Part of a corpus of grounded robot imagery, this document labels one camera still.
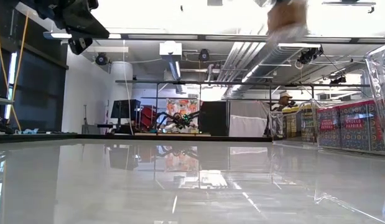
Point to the background black robot arm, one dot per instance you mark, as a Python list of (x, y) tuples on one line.
[(179, 119)]

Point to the person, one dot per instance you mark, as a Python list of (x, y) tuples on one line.
[(284, 101)]

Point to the red background cart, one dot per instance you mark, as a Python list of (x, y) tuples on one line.
[(148, 118)]

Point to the colourful poster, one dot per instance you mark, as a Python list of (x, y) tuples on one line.
[(179, 107)]

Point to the black table frame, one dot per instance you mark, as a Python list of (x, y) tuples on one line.
[(117, 137)]

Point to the black background monitor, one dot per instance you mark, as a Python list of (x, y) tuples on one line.
[(125, 109)]

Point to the overhead rig light bar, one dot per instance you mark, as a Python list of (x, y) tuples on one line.
[(179, 36)]

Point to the grey-white partition curtain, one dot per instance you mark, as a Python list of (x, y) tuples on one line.
[(248, 121)]

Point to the light blue object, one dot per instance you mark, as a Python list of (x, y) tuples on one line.
[(27, 131)]

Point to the cork-lid glass saffron jar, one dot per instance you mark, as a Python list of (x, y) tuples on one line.
[(287, 18)]

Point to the black background rail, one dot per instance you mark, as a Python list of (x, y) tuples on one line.
[(242, 83)]

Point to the round black ceiling camera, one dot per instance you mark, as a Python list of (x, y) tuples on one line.
[(101, 59)]

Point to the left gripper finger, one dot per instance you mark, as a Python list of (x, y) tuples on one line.
[(86, 25), (80, 45)]

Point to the overhead camera with blue light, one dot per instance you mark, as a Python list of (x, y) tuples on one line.
[(204, 55)]

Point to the black ceiling-hung device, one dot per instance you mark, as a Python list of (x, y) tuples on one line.
[(337, 80), (308, 55)]

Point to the red-lid smoked paprika tin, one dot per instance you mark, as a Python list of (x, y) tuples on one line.
[(354, 130), (377, 130), (328, 130)]

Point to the black partition panel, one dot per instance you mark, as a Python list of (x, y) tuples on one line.
[(214, 118)]

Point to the grey stand with pole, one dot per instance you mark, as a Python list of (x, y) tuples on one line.
[(86, 124)]

